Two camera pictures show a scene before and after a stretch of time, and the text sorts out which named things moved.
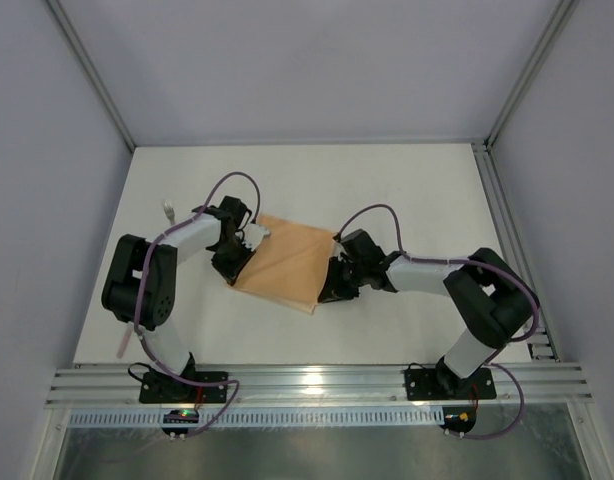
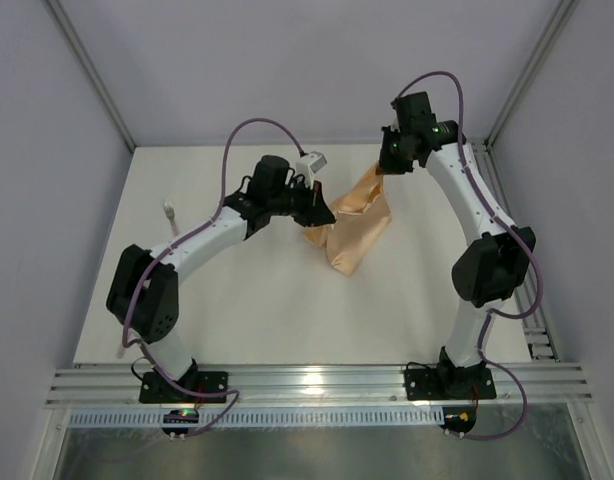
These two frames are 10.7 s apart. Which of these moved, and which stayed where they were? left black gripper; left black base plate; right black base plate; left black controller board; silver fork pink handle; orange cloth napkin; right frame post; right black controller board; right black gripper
Moved: right black gripper; left black gripper; orange cloth napkin
Stayed: right black base plate; right frame post; left black controller board; right black controller board; silver fork pink handle; left black base plate
